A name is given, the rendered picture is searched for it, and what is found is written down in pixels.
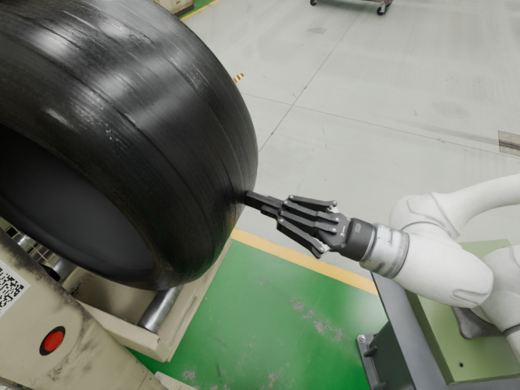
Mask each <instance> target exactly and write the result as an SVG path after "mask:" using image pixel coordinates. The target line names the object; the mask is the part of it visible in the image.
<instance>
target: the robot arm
mask: <svg viewBox="0 0 520 390"><path fill-rule="evenodd" d="M517 204H520V173H519V174H515V175H511V176H505V177H502V178H497V179H494V180H488V181H486V182H483V183H479V184H476V185H473V186H469V187H467V188H464V189H462V190H458V191H456V192H453V193H447V194H445V193H436V192H432V193H428V194H423V195H408V196H406V197H403V198H401V199H400V200H398V201H397V202H396V203H395V204H394V206H393V207H392V209H391V212H390V215H389V226H388V225H385V224H382V223H379V222H376V223H374V224H371V223H368V222H367V221H363V220H361V219H358V218H356V217H352V218H349V217H346V216H345V215H343V214H342V213H339V211H338V209H337V201H335V200H330V201H323V200H316V199H311V198H307V197H299V196H295V195H289V196H288V198H287V199H285V200H280V199H277V198H275V197H271V196H267V197H266V196H263V195H261V194H259V193H256V192H253V191H251V190H249V191H248V192H247V194H246V196H245V205H246V206H249V207H252V208H255V209H256V210H260V213H261V214H264V215H265V216H268V217H271V218H273V219H275V220H276V229H277V230H278V231H280V232H281V233H283V234H284V235H286V236H287V237H289V238H291V239H292V240H294V241H295V242H297V243H298V244H300V245H302V246H303V247H304V248H306V249H308V250H309V251H310V252H311V253H312V254H313V256H314V257H315V258H317V259H320V258H321V257H322V255H323V254H324V253H326V252H328V251H330V252H338V253H339V254H340V255H342V256H344V257H346V258H349V259H351V260H354V261H356V262H359V265H360V267H362V268H363V269H367V270H368V271H371V272H374V273H376V274H379V275H381V276H383V277H385V278H388V279H391V280H393V281H394V282H397V283H398V284H399V285H400V286H401V287H403V288H404V289H407V290H408V291H410V292H412V293H415V294H417V295H419V296H422V297H425V298H427V299H431V300H433V301H436V302H438V303H443V304H446V305H450V306H451V309H452V311H453V314H454V316H455V317H456V320H457V322H458V326H459V332H460V335H461V336H462V337H463V338H465V339H468V340H469V339H471V338H473V337H483V336H505V338H506V339H507V341H508V343H509V345H510V347H511V349H512V351H513V353H514V355H515V356H516V358H517V360H518V362H519V364H520V245H514V246H510V247H507V248H499V249H497V250H495V251H493V252H491V253H490V254H488V255H486V256H485V257H483V258H482V259H481V260H480V259H479V258H477V257H476V256H475V255H473V254H471V253H470V252H468V251H465V250H463V249H462V247H461V245H459V244H458V243H456V242H455V241H454V240H455V239H457V238H458V237H459V236H460V235H462V234H463V232H464V227H465V225H466V223H467V222H468V221H469V220H470V219H471V218H473V217H475V216H477V215H478V214H481V213H483V212H485V211H487V210H491V209H495V208H498V207H505V206H511V205H517ZM325 213H326V214H325ZM315 238H316V239H318V240H319V241H320V242H318V241H317V240H316V239H315Z"/></svg>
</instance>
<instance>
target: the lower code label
mask: <svg viewBox="0 0 520 390"><path fill-rule="evenodd" d="M30 286H31V285H30V284H29V283H28V282H27V281H26V280H24V279H23V278H22V277H21V276H20V275H18V274H17V273H16V272H15V271H13V270H12V269H11V268H10V267H8V266H7V265H6V264H5V263H4V262H3V261H2V260H1V259H0V317H1V316H2V315H3V314H4V313H5V312H6V311H7V310H8V309H9V308H10V307H11V306H12V304H13V303H14V302H15V301H16V300H17V299H18V298H19V297H20V296H21V295H22V294H23V293H24V292H25V291H26V290H27V289H28V288H29V287H30Z"/></svg>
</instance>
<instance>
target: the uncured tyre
mask: <svg viewBox="0 0 520 390"><path fill-rule="evenodd" d="M257 172H258V142H257V137H256V133H255V127H254V125H253V121H252V119H251V115H250V113H249V111H248V108H247V105H246V103H245V101H244V99H243V97H242V96H241V93H240V91H239V90H238V88H237V86H236V84H235V82H234V81H233V79H232V78H231V76H230V74H229V73H228V72H227V70H226V69H225V68H224V66H223V64H222V63H221V62H220V61H219V59H218V58H217V57H216V56H215V55H214V53H213V52H212V51H211V50H210V48H209V47H208V46H207V45H206V44H205V43H204V41H203V40H202V39H201V38H200V37H199V36H198V35H197V34H196V33H195V32H194V31H193V30H191V29H190V28H189V27H188V26H187V25H186V24H185V23H183V22H182V21H181V20H180V19H178V18H177V17H176V16H175V15H174V14H173V13H171V12H170V11H168V10H167V9H165V8H164V7H162V6H161V5H160V4H158V3H157V2H155V1H153V0H0V217H1V218H3V219H4V220H5V221H7V222H9V223H10V224H11V225H12V226H13V227H15V228H17V229H18V230H19V231H21V232H22V233H23V234H25V235H27V236H28V237H30V238H31V239H33V240H34V241H36V242H37V243H39V244H40V245H42V246H43V247H45V248H47V249H49V250H50V251H52V252H53V253H55V254H57V255H59V256H60V257H62V258H64V259H66V260H67V261H69V262H71V263H73V264H75V265H77V266H79V267H81V268H83V269H85V270H87V271H89V272H91V273H94V274H95V275H98V276H100V277H102V278H105V279H108V280H110V281H112V282H116V283H119V284H122V285H124V286H129V287H132V288H136V289H144V290H151V291H160V290H165V289H171V288H173V287H176V286H181V285H183V284H187V283H189V282H193V281H195V280H197V279H198V278H200V277H201V276H202V275H203V274H204V273H205V272H206V271H207V270H208V269H209V268H210V267H211V266H212V265H213V264H214V263H215V262H216V261H217V259H218V257H219V255H220V253H221V251H222V250H223V248H224V246H225V244H226V242H227V240H228V239H229V237H230V235H231V232H232V231H233V229H234V227H235V225H236V224H237V222H238V219H239V218H240V216H241V214H242V212H243V210H244V209H245V207H246V205H245V196H246V194H247V192H248V191H249V190H251V191H253V190H254V188H255V182H256V177H257Z"/></svg>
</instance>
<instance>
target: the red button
mask: <svg viewBox="0 0 520 390"><path fill-rule="evenodd" d="M62 340H63V333H62V332H60V331H58V330H57V331H54V332H52V333H51V334H50V335H49V336H48V337H47V339H46V340H45V342H44V345H43V348H44V349H45V350H46V351H52V350H54V349H56V348H57V347H58V346H59V345H60V343H61V342H62Z"/></svg>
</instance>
